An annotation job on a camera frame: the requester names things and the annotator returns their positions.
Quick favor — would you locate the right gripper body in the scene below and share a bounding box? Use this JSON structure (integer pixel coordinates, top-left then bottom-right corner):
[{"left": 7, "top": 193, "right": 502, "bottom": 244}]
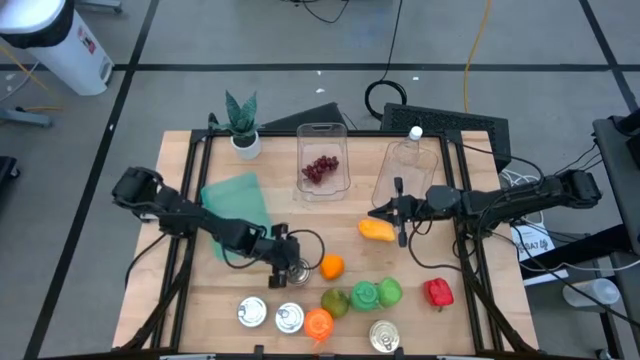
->
[{"left": 392, "top": 177, "right": 429, "bottom": 248}]

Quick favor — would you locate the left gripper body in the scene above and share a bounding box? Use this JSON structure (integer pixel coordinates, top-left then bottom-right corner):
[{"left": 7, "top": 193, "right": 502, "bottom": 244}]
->
[{"left": 257, "top": 223, "right": 301, "bottom": 290}]

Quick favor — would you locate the silver tin can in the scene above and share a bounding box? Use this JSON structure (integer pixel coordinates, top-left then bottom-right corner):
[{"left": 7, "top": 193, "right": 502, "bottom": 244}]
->
[
  {"left": 287, "top": 257, "right": 312, "bottom": 287},
  {"left": 274, "top": 302, "right": 306, "bottom": 335},
  {"left": 236, "top": 296, "right": 268, "bottom": 329},
  {"left": 368, "top": 319, "right": 401, "bottom": 354}
]

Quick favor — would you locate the yellow orange mango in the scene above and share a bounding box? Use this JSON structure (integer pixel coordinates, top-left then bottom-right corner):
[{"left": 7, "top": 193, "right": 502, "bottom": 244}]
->
[{"left": 357, "top": 218, "right": 397, "bottom": 243}]

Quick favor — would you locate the orange fruit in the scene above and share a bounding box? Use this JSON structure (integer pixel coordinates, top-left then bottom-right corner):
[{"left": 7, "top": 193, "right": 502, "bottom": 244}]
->
[{"left": 319, "top": 253, "right": 346, "bottom": 281}]

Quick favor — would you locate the green pear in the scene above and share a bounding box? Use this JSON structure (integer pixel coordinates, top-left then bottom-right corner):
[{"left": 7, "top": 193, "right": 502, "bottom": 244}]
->
[{"left": 320, "top": 287, "right": 351, "bottom": 320}]

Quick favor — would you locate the orange squeeze bottle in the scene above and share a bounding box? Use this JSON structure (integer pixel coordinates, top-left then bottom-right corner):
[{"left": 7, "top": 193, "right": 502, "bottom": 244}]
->
[{"left": 303, "top": 307, "right": 335, "bottom": 346}]

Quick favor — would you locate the green apple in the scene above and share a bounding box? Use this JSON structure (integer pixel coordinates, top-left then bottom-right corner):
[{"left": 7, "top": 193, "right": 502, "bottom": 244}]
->
[{"left": 377, "top": 276, "right": 404, "bottom": 308}]

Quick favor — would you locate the green squeeze bottle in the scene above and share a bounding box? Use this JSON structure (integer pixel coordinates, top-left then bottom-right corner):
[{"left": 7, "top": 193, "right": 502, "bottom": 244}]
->
[{"left": 349, "top": 280, "right": 382, "bottom": 314}]

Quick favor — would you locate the red bell pepper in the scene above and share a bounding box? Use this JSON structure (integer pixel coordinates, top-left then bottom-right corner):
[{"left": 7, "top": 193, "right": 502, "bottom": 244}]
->
[{"left": 423, "top": 277, "right": 456, "bottom": 311}]

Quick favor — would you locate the wide clear plastic bin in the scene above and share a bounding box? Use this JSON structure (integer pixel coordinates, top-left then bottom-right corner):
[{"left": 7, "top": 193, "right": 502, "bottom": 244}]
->
[{"left": 370, "top": 139, "right": 440, "bottom": 214}]

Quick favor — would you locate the clear water bottle white cap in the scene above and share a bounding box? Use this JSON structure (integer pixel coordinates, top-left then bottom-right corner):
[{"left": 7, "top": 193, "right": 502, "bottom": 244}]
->
[{"left": 392, "top": 125, "right": 425, "bottom": 169}]

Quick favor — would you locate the red grape bunch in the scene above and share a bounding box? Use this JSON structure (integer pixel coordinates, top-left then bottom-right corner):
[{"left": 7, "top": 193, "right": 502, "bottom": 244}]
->
[{"left": 300, "top": 155, "right": 341, "bottom": 186}]

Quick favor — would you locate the narrow clear plastic bin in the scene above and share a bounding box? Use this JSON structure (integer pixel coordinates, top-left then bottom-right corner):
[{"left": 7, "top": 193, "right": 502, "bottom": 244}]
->
[{"left": 295, "top": 122, "right": 352, "bottom": 203}]

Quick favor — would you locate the potted snake plant white pot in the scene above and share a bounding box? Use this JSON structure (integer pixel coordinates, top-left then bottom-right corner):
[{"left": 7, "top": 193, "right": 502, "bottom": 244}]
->
[{"left": 208, "top": 89, "right": 264, "bottom": 161}]

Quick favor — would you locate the black flat panel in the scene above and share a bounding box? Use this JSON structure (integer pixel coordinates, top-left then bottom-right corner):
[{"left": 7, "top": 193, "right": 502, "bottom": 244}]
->
[{"left": 262, "top": 101, "right": 346, "bottom": 132}]

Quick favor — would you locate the white printed paper sheet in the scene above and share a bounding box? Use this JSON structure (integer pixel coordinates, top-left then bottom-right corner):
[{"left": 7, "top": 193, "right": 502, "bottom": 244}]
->
[{"left": 509, "top": 222, "right": 556, "bottom": 262}]

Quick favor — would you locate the translucent plastic bottle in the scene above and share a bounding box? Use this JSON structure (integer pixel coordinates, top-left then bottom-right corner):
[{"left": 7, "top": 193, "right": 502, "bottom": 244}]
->
[{"left": 562, "top": 277, "right": 621, "bottom": 309}]

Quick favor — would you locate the black side desk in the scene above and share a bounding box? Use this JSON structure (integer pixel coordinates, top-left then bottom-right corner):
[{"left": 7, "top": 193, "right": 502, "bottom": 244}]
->
[{"left": 592, "top": 107, "right": 640, "bottom": 261}]

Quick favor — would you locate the black boxy object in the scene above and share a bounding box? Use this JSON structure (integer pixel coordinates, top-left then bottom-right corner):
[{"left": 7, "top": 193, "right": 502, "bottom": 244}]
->
[{"left": 0, "top": 155, "right": 21, "bottom": 201}]

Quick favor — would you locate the grey stand foot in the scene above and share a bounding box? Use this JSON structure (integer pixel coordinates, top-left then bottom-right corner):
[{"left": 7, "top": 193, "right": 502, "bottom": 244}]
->
[{"left": 0, "top": 106, "right": 54, "bottom": 129}]

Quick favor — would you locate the white trash can black bag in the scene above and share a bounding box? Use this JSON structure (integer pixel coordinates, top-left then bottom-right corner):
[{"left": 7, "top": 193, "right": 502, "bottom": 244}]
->
[{"left": 0, "top": 0, "right": 115, "bottom": 97}]

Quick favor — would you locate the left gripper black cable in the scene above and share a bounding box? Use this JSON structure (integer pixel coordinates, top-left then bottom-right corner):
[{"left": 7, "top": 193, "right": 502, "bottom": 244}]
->
[{"left": 287, "top": 228, "right": 327, "bottom": 272}]

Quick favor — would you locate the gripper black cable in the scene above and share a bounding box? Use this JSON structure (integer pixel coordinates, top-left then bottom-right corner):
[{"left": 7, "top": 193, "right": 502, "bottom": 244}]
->
[
  {"left": 287, "top": 228, "right": 327, "bottom": 272},
  {"left": 407, "top": 217, "right": 466, "bottom": 274}
]

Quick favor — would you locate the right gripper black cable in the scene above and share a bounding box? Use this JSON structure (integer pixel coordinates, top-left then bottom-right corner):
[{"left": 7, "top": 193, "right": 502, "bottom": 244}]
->
[{"left": 407, "top": 217, "right": 466, "bottom": 274}]

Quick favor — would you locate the black aluminium table frame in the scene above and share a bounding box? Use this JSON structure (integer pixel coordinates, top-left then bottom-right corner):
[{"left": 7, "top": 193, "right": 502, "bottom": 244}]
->
[{"left": 119, "top": 128, "right": 539, "bottom": 360}]

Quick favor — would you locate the white cable bundle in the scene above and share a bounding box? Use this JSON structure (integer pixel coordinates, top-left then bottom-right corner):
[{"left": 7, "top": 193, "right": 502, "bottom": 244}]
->
[{"left": 499, "top": 167, "right": 546, "bottom": 226}]

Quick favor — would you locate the black hanging cable with coil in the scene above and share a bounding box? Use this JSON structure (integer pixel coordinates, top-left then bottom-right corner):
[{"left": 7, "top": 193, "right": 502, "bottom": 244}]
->
[{"left": 363, "top": 0, "right": 409, "bottom": 121}]

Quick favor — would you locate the yellow hanging cable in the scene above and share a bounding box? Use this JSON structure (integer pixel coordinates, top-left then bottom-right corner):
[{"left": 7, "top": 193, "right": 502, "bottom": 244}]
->
[{"left": 462, "top": 0, "right": 494, "bottom": 114}]

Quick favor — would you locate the black metal cart frame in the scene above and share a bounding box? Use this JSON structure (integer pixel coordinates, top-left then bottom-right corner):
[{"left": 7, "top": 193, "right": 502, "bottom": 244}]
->
[{"left": 519, "top": 224, "right": 640, "bottom": 360}]

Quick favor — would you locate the thin black cable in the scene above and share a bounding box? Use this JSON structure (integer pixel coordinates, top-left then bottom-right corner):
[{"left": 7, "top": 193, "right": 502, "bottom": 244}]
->
[{"left": 282, "top": 0, "right": 351, "bottom": 25}]

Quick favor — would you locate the thin yellow cable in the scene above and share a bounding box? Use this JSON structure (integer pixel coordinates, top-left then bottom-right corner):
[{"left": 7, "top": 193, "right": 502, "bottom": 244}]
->
[{"left": 0, "top": 44, "right": 64, "bottom": 112}]

